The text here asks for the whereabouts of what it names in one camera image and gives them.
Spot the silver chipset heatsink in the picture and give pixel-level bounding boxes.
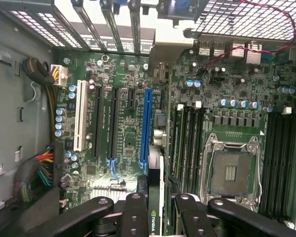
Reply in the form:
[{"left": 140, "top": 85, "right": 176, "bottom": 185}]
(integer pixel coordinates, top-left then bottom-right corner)
[{"left": 92, "top": 182, "right": 129, "bottom": 200}]

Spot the CPU socket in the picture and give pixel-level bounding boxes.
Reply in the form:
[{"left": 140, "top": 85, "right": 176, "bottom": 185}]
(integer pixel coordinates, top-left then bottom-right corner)
[{"left": 202, "top": 132, "right": 263, "bottom": 214}]

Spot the black RAM slot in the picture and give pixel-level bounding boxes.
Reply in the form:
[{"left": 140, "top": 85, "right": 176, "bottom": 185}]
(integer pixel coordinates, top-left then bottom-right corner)
[
  {"left": 272, "top": 111, "right": 282, "bottom": 218},
  {"left": 281, "top": 107, "right": 291, "bottom": 219},
  {"left": 185, "top": 105, "right": 194, "bottom": 196},
  {"left": 263, "top": 111, "right": 274, "bottom": 215},
  {"left": 289, "top": 108, "right": 296, "bottom": 220},
  {"left": 192, "top": 101, "right": 201, "bottom": 197},
  {"left": 199, "top": 105, "right": 208, "bottom": 198}
]

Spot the green motherboard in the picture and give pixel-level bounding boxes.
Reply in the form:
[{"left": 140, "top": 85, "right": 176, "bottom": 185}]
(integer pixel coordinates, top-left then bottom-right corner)
[{"left": 51, "top": 49, "right": 296, "bottom": 237}]

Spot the blue expansion slot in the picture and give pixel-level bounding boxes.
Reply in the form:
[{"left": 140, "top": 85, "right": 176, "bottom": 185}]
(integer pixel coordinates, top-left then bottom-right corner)
[{"left": 139, "top": 88, "right": 153, "bottom": 174}]

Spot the white expansion slot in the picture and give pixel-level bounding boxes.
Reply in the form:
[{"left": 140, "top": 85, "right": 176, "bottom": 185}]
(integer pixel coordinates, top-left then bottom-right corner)
[{"left": 73, "top": 80, "right": 89, "bottom": 152}]

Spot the short black expansion slot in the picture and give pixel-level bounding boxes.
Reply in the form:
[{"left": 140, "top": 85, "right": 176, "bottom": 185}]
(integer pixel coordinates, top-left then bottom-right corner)
[{"left": 127, "top": 87, "right": 137, "bottom": 110}]

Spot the silver video port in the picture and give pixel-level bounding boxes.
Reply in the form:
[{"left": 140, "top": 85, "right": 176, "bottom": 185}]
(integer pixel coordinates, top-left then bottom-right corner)
[
  {"left": 212, "top": 41, "right": 225, "bottom": 57},
  {"left": 198, "top": 40, "right": 212, "bottom": 57}
]

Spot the silver USB port stack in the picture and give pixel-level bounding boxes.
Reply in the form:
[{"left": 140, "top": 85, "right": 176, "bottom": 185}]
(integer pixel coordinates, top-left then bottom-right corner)
[
  {"left": 230, "top": 40, "right": 245, "bottom": 60},
  {"left": 245, "top": 40, "right": 262, "bottom": 65}
]

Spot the coloured power wire bundle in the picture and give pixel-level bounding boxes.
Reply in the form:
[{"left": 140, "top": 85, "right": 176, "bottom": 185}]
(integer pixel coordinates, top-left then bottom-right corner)
[{"left": 13, "top": 145, "right": 65, "bottom": 206}]

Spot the black sleeved power cable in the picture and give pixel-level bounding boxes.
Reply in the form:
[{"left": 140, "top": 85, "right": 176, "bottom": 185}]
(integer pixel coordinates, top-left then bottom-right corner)
[{"left": 21, "top": 57, "right": 69, "bottom": 145}]

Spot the red black twisted wire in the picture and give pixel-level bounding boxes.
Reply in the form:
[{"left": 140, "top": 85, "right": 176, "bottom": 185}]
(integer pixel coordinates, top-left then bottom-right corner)
[{"left": 202, "top": 0, "right": 296, "bottom": 73}]

